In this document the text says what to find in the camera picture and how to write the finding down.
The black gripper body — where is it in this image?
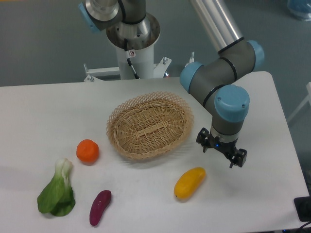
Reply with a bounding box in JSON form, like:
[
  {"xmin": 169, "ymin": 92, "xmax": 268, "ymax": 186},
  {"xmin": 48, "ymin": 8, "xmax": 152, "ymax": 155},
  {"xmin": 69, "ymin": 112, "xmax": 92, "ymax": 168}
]
[{"xmin": 206, "ymin": 134, "xmax": 236, "ymax": 158}]

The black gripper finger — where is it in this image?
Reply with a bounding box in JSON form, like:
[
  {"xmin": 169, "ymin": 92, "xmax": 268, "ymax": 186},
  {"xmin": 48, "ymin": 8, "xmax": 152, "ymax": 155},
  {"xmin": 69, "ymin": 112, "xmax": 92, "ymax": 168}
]
[
  {"xmin": 196, "ymin": 128, "xmax": 210, "ymax": 153},
  {"xmin": 229, "ymin": 148, "xmax": 247, "ymax": 168}
]

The yellow mango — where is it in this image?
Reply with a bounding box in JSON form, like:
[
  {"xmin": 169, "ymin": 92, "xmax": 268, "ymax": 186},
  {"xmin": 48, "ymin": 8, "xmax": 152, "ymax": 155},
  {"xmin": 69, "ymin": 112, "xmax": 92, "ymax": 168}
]
[{"xmin": 173, "ymin": 167, "xmax": 206, "ymax": 200}]

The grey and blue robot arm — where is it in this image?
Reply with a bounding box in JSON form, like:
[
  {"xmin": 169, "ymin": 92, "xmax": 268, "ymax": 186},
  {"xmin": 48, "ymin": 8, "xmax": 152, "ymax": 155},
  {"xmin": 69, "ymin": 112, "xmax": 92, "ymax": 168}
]
[{"xmin": 78, "ymin": 0, "xmax": 264, "ymax": 167}]

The woven wicker basket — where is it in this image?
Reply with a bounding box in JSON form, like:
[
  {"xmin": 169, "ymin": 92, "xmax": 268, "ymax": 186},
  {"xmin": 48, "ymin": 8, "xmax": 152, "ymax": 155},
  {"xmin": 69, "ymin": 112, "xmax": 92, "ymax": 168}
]
[{"xmin": 106, "ymin": 92, "xmax": 194, "ymax": 161}]

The black device at table edge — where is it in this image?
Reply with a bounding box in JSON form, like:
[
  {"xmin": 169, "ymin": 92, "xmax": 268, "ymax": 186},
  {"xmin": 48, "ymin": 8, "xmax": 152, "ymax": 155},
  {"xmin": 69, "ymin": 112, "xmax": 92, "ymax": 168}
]
[{"xmin": 294, "ymin": 196, "xmax": 311, "ymax": 222}]

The orange tangerine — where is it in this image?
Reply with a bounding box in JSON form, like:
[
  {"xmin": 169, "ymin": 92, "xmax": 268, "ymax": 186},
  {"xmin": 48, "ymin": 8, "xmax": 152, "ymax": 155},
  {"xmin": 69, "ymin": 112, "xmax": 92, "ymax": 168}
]
[{"xmin": 76, "ymin": 139, "xmax": 99, "ymax": 163}]

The purple sweet potato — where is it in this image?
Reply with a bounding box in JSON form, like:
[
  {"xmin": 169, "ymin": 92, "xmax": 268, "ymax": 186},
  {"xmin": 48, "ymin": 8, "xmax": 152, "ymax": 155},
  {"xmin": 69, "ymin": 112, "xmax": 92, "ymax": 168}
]
[{"xmin": 89, "ymin": 190, "xmax": 112, "ymax": 226}]

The green bok choy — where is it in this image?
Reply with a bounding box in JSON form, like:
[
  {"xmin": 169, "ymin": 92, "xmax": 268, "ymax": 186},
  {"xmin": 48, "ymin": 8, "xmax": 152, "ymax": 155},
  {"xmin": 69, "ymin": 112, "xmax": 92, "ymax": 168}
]
[{"xmin": 37, "ymin": 158, "xmax": 75, "ymax": 216}]

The blue object in corner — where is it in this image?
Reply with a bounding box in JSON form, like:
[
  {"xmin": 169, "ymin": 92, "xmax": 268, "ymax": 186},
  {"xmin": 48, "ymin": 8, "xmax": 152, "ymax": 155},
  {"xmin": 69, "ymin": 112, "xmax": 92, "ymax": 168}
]
[{"xmin": 287, "ymin": 0, "xmax": 311, "ymax": 21}]

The white frame at right edge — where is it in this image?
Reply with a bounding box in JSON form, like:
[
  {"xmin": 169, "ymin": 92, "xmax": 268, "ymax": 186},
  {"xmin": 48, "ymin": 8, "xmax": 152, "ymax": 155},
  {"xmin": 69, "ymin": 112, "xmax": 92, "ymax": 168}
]
[{"xmin": 287, "ymin": 82, "xmax": 311, "ymax": 126}]

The black cable on pedestal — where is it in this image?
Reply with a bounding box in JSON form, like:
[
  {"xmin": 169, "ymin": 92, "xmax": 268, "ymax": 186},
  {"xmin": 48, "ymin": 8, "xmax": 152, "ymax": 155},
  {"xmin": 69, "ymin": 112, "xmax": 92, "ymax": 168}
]
[{"xmin": 123, "ymin": 38, "xmax": 140, "ymax": 80}]

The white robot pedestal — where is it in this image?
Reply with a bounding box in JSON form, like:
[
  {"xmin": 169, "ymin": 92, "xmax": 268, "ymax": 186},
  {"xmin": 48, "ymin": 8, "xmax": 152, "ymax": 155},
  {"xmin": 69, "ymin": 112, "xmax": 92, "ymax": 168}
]
[{"xmin": 84, "ymin": 13, "xmax": 172, "ymax": 82}]

